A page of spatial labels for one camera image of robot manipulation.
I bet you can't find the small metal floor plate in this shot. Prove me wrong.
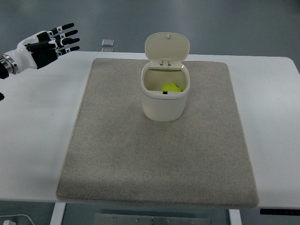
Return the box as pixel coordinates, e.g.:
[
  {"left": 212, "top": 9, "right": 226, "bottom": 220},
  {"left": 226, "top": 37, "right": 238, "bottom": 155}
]
[{"left": 101, "top": 39, "right": 114, "bottom": 47}]

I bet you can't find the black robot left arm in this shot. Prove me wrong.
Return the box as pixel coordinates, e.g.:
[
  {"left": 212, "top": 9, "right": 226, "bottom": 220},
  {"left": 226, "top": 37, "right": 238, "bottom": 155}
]
[{"left": 0, "top": 63, "right": 9, "bottom": 101}]

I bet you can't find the yellow tennis ball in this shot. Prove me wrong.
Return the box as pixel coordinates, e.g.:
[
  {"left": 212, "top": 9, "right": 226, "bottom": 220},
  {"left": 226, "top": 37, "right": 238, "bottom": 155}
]
[{"left": 161, "top": 83, "right": 182, "bottom": 93}]

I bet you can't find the white power adapter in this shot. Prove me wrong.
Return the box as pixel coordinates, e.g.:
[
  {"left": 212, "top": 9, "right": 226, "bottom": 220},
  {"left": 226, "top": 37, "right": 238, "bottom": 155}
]
[{"left": 3, "top": 220, "right": 15, "bottom": 225}]

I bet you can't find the white table leg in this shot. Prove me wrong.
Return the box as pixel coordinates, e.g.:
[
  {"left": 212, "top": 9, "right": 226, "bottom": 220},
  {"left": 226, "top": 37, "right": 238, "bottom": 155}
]
[
  {"left": 229, "top": 209, "right": 242, "bottom": 225},
  {"left": 50, "top": 202, "right": 66, "bottom": 225}
]

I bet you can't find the white right table leg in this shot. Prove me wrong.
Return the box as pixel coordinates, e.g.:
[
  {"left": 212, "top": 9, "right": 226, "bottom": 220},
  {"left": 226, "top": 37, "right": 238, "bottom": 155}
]
[{"left": 229, "top": 209, "right": 242, "bottom": 225}]

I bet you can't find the beige felt mat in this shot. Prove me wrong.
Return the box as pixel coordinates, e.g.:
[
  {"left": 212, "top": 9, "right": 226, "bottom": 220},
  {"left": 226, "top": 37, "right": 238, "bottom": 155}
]
[{"left": 56, "top": 59, "right": 259, "bottom": 209}]

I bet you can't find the white left table leg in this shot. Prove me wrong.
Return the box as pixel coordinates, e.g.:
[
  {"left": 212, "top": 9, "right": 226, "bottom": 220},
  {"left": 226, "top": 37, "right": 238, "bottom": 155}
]
[{"left": 50, "top": 202, "right": 66, "bottom": 225}]

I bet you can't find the black table control panel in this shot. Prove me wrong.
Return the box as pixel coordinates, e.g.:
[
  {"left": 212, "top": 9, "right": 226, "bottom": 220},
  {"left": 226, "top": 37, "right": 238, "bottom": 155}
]
[{"left": 260, "top": 209, "right": 300, "bottom": 216}]

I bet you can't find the white cable on floor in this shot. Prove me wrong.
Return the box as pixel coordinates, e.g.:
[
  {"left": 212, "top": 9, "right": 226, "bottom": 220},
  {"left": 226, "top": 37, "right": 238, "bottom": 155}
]
[{"left": 0, "top": 214, "right": 35, "bottom": 225}]

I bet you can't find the grey metal base plate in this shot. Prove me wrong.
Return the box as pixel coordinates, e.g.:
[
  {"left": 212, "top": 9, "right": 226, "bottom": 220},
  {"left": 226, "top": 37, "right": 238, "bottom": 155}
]
[{"left": 93, "top": 213, "right": 211, "bottom": 225}]

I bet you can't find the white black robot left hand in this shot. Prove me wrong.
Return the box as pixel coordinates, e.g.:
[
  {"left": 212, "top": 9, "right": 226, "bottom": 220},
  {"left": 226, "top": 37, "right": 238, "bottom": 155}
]
[{"left": 0, "top": 23, "right": 80, "bottom": 75}]

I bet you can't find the beige bin with open lid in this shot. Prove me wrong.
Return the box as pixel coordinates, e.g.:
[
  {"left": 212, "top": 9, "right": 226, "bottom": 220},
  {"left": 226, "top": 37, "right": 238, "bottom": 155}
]
[{"left": 141, "top": 32, "right": 190, "bottom": 121}]

